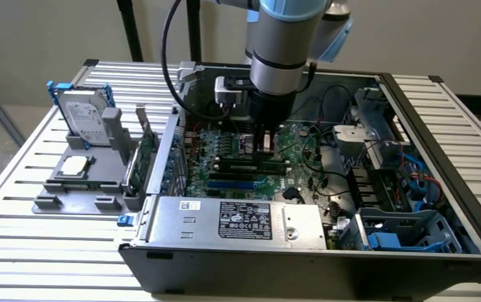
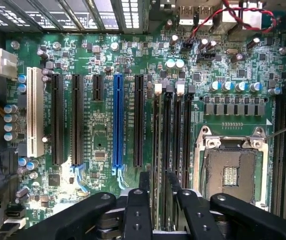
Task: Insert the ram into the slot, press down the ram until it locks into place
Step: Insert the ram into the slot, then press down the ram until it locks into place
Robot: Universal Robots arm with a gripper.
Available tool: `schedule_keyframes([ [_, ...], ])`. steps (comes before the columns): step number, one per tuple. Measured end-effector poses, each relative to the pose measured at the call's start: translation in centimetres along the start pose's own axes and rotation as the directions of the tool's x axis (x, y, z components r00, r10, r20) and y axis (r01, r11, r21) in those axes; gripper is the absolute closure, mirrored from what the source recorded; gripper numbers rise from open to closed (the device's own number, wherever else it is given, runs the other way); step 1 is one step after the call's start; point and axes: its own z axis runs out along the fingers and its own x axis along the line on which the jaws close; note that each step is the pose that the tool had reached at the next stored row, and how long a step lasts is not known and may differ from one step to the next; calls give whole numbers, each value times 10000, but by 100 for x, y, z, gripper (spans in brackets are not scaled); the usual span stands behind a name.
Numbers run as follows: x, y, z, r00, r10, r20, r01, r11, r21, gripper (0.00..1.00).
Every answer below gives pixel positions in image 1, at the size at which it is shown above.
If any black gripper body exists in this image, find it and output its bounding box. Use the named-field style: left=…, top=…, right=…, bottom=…
left=247, top=89, right=297, bottom=127

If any black RAM slot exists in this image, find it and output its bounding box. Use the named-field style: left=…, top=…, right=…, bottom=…
left=209, top=164, right=287, bottom=181

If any blue expansion slot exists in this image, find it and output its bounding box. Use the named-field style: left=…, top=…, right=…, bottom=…
left=207, top=179, right=254, bottom=191

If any CPU socket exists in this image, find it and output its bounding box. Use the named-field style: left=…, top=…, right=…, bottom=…
left=231, top=133, right=262, bottom=157

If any green Dell motherboard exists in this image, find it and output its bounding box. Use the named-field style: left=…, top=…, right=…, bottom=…
left=179, top=120, right=331, bottom=206

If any grey case latch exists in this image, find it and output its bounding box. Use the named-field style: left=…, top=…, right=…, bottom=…
left=177, top=60, right=198, bottom=84

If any grey metal drive cage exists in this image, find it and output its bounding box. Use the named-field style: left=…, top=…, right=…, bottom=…
left=330, top=87, right=414, bottom=172

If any silver power supply unit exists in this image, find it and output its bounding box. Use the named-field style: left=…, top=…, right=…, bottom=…
left=143, top=196, right=330, bottom=252

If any green graphics card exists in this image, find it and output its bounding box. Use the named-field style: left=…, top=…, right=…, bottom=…
left=122, top=103, right=159, bottom=193

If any black open PC case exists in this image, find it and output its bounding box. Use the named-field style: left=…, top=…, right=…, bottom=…
left=117, top=61, right=481, bottom=296

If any silver hard disk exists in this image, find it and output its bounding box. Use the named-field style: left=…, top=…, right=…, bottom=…
left=60, top=91, right=112, bottom=147

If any metal disk bay blue latch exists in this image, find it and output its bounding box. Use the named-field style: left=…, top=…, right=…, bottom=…
left=353, top=206, right=463, bottom=254

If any silver CPU chip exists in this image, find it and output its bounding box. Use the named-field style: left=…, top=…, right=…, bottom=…
left=57, top=155, right=90, bottom=181

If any grey parts rack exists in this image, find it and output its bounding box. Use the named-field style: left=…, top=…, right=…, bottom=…
left=30, top=108, right=159, bottom=216

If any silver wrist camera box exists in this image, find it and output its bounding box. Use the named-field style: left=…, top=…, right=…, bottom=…
left=213, top=76, right=250, bottom=107

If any thin black looped wire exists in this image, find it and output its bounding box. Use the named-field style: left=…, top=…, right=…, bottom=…
left=317, top=84, right=354, bottom=127

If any thick black camera cable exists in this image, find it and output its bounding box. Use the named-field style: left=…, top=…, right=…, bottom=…
left=159, top=0, right=229, bottom=121

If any black metal frame post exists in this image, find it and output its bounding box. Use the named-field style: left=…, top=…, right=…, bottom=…
left=187, top=0, right=203, bottom=65
left=114, top=0, right=145, bottom=63

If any blue data wire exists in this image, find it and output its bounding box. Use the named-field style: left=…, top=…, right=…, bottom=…
left=393, top=150, right=435, bottom=211

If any blue disk bracket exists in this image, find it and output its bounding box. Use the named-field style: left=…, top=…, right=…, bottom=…
left=45, top=81, right=117, bottom=146

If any red wire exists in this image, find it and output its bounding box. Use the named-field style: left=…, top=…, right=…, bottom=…
left=415, top=176, right=443, bottom=205

